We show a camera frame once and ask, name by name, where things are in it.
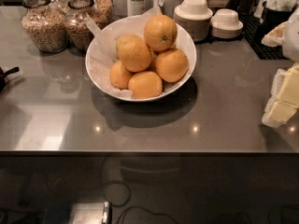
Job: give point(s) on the black handle object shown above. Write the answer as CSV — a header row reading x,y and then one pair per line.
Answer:
x,y
4,75

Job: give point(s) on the middle glass cereal jar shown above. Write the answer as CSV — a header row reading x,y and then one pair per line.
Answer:
x,y
75,22

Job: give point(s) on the silver box under table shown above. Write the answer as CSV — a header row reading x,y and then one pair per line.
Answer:
x,y
90,213

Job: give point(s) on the black container with napkins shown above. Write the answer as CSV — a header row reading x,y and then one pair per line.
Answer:
x,y
274,13

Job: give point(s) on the glass cereal jar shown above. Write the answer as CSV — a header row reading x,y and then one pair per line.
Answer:
x,y
44,26
75,22
105,7

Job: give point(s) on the black rubber mat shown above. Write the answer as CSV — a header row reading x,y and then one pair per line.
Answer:
x,y
250,25

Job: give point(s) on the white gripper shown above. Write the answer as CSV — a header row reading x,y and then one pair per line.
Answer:
x,y
291,40

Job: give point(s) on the small stack paper bowls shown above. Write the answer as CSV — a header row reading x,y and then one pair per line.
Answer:
x,y
226,24

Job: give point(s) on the rear glass cereal jar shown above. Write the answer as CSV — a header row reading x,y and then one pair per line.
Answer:
x,y
105,7

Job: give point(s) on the left glass cereal jar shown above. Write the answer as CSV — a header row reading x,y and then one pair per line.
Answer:
x,y
44,26

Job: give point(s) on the white ceramic bowl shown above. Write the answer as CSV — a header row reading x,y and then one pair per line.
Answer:
x,y
140,58

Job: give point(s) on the stack of paper bowls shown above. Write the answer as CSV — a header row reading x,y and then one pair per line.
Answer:
x,y
194,16

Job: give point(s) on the orange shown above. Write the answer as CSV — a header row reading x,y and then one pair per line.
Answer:
x,y
160,33
133,52
119,75
145,85
171,65

